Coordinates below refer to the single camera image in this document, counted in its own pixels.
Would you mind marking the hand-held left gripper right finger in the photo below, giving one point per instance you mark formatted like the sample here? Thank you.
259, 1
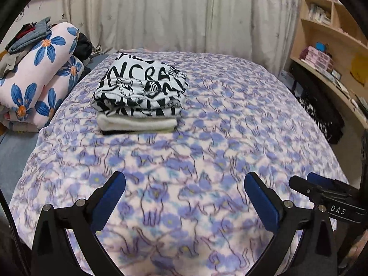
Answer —
261, 201

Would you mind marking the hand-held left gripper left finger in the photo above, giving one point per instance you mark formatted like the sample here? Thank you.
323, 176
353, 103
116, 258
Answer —
110, 197

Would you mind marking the folded white fleece garment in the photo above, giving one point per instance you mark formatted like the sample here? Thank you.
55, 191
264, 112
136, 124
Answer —
138, 123

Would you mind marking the stack of pink boxes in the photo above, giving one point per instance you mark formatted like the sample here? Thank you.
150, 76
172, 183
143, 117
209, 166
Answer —
317, 58

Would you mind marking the black white patterned cloth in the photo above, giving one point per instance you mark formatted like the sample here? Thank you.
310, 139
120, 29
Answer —
322, 118

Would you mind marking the yellow paper item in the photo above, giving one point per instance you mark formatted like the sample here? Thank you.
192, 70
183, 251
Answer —
359, 70

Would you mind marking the white black lettered jacket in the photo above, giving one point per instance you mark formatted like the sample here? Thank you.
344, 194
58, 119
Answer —
138, 92

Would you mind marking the wooden shelf unit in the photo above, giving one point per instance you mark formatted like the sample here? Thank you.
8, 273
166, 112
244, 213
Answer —
339, 40

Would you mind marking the black case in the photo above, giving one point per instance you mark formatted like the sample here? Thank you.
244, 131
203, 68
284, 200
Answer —
296, 77

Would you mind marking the rolled pink blue-flower quilt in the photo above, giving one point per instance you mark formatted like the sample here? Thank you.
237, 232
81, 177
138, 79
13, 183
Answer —
37, 72

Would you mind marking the dark clothes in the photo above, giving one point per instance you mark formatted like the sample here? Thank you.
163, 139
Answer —
84, 46

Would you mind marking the grey blue bed sheet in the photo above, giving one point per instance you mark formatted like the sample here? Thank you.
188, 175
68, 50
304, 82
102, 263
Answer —
15, 161

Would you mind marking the purple floral blanket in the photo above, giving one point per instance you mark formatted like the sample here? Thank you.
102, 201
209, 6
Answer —
201, 149

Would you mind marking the pile of mixed clothes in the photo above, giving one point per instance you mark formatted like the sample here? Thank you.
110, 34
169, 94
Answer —
31, 36

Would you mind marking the folded grey bedding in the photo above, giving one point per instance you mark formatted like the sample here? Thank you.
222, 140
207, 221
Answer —
20, 123

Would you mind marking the white printed box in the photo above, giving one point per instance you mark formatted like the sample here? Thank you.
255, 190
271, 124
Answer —
287, 80

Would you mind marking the white curtain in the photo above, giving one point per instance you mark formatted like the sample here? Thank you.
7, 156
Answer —
178, 14

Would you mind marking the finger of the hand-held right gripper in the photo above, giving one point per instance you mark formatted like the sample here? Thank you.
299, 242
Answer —
319, 178
302, 185

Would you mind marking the small blue box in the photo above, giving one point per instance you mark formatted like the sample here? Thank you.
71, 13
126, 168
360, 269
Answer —
321, 47

